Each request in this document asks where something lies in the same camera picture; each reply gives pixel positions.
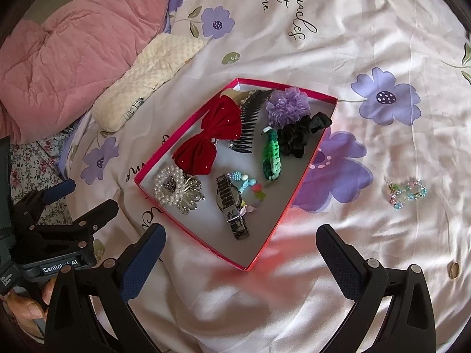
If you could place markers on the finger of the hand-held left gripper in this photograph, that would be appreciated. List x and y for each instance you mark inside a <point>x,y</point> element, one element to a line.
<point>92,220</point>
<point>59,188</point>

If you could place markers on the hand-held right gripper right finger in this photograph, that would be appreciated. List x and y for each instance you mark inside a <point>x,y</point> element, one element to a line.
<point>338,261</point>

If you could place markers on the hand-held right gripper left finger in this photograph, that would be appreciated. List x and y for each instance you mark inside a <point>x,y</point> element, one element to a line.
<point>143,261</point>

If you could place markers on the pearl butterfly brooch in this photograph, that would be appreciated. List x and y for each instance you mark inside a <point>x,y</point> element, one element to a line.
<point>191,195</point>

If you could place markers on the red cardboard box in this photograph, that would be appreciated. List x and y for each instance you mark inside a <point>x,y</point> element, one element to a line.
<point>257,228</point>

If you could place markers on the dark metal wristwatch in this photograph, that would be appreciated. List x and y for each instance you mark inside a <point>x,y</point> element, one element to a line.
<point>230,195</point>

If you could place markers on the black scrunchie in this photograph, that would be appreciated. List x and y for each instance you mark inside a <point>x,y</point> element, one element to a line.
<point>294,139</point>

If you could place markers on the red velvet bow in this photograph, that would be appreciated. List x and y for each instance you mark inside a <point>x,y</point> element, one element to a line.
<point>206,136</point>

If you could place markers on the black hair comb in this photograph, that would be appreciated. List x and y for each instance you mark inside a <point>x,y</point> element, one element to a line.
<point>246,128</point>

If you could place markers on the person's left hand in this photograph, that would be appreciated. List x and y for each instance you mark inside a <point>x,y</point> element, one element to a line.
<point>29,303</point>

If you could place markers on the floral patterned cloth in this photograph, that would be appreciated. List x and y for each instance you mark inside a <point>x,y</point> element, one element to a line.
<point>33,161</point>

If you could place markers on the pink quilt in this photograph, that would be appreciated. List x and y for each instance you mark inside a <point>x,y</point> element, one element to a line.
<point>73,55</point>

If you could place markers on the cream knitted cloth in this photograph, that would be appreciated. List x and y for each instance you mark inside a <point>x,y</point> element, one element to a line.
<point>147,73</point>

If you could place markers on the purple organza scrunchie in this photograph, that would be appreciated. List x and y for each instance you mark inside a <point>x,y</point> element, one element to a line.
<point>287,106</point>

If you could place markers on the white floral bedsheet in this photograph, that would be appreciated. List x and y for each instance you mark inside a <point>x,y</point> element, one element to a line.
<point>368,25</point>

